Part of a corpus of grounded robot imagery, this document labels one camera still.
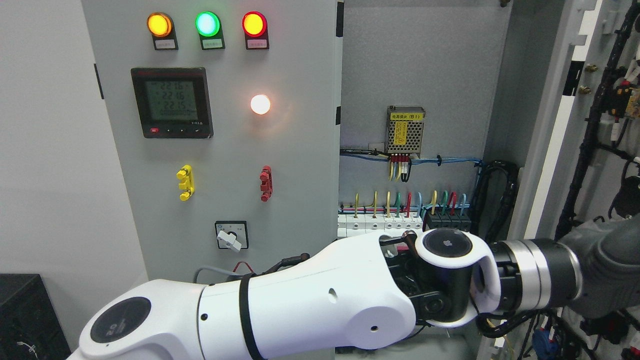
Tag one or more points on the grey black robot hand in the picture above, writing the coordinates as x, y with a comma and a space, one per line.
609, 258

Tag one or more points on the grey cabinet door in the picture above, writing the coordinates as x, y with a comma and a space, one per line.
298, 137
552, 66

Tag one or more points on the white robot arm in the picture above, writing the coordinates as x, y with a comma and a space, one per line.
368, 291

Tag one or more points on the black surge protector block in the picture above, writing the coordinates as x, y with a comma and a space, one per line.
456, 221

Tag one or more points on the metal mesh power supply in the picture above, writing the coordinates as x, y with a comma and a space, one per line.
405, 129

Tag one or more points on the white DIN socket breaker row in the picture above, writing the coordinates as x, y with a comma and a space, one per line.
350, 225

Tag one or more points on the red terminal connector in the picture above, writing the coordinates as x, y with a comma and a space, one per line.
266, 185

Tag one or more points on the white glowing indicator light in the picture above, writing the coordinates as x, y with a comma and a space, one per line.
260, 104

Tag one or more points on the red indicator light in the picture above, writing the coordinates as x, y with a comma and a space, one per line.
255, 28

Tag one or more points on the yellow terminal connector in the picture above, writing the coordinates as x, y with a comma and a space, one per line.
186, 183

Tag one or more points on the black digital power meter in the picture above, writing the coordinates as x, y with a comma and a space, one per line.
173, 102

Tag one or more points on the green indicator light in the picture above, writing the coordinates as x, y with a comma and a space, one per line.
210, 31

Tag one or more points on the amber indicator light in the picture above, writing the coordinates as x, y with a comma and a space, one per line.
162, 30

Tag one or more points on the black box at left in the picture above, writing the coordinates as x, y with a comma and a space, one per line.
29, 326

